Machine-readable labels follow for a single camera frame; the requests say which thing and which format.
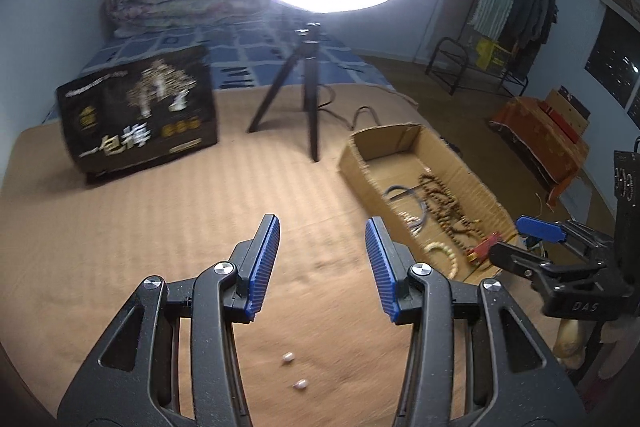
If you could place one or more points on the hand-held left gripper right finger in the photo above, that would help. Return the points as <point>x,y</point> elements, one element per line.
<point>382,267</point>

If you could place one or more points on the dark hanging clothes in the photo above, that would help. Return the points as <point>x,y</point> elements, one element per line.
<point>535,17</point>

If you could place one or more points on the tan blanket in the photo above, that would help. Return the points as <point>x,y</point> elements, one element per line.
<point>200,207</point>

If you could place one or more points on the blue patterned bed sheet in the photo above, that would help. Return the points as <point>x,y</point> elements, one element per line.
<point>235,52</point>

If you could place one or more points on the orange covered bench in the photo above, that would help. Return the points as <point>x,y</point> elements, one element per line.
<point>540,142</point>

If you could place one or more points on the black printed box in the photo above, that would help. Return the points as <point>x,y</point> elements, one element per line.
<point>140,132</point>

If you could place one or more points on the yellow crate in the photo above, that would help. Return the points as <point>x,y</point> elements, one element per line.
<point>492,54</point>

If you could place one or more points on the dark window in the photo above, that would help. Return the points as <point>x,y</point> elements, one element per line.
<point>612,62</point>

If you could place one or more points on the cardboard box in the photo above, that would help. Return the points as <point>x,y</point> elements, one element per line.
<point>385,147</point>

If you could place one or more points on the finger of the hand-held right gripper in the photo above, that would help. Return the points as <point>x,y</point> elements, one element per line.
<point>540,229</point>
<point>520,259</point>

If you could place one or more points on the black metal frame stand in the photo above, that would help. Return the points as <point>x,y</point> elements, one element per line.
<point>440,57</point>

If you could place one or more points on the black tripod stand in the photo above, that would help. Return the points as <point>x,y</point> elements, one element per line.
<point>312,107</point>

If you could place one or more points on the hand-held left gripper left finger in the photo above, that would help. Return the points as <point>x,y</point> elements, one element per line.
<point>262,267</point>

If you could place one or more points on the flat brown carton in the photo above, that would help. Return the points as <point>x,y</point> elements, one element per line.
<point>565,112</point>

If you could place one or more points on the pale yellow cloth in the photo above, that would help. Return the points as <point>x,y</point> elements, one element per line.
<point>570,342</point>

